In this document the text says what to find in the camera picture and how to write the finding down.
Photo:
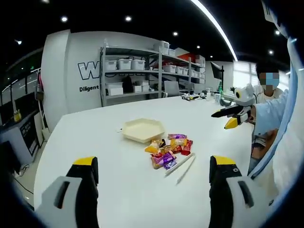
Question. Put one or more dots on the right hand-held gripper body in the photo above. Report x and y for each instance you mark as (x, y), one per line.
(247, 96)

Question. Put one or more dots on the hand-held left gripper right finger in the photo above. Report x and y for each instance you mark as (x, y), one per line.
(223, 204)

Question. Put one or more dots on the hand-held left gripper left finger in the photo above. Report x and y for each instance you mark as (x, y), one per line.
(78, 202)

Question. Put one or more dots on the white food tongs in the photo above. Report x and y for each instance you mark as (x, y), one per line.
(183, 164)

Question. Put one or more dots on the pile of food snack packets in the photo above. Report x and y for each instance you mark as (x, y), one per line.
(166, 152)

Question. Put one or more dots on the cream hexagonal container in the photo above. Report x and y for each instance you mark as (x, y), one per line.
(142, 129)

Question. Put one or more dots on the grey curved object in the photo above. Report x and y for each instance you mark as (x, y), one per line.
(225, 102)

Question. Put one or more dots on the white cup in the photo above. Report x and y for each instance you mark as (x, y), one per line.
(217, 98)

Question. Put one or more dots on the green bottle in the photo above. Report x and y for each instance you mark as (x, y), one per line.
(220, 89)

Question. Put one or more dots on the clear spray bottle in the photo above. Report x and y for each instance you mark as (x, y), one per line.
(208, 92)

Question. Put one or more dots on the black computer monitor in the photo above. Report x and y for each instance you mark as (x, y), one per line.
(216, 70)

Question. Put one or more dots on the yellow black device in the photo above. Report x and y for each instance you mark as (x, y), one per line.
(188, 96)

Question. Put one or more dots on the person in white coat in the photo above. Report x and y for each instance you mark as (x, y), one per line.
(291, 142)

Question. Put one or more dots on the white office chair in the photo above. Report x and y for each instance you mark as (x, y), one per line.
(171, 89)

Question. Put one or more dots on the row of small white bins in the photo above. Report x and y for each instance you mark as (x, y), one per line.
(180, 70)

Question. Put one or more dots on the long grey metal shelf rack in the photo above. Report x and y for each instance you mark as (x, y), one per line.
(180, 65)

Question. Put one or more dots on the ceiling light strip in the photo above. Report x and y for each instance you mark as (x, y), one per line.
(218, 26)

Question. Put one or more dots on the small white cardboard boxes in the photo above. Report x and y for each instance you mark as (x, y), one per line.
(141, 87)

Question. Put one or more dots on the lidded white bin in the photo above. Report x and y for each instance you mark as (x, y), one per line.
(162, 46)

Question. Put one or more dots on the dark desk with monitors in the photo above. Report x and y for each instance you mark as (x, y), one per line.
(23, 123)

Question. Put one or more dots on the white storage bin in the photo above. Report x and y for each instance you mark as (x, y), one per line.
(111, 65)
(124, 64)
(138, 64)

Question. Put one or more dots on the wide grey metal shelf rack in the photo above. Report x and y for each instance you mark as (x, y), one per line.
(133, 72)

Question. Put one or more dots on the black bag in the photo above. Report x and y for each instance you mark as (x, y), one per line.
(127, 84)

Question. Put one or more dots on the yellow bottles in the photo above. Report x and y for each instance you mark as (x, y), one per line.
(17, 116)

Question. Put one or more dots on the brown bag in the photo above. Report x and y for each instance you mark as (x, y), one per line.
(39, 95)

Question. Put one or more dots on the large white cardboard box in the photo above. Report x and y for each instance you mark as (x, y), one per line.
(114, 89)

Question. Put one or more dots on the pink cloth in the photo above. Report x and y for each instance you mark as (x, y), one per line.
(40, 82)

